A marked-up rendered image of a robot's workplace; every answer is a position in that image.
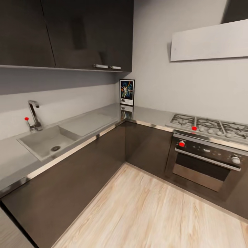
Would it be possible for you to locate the poster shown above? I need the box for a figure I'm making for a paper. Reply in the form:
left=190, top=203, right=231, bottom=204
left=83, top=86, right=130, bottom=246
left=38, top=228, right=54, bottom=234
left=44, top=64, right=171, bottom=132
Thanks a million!
left=120, top=79, right=135, bottom=106

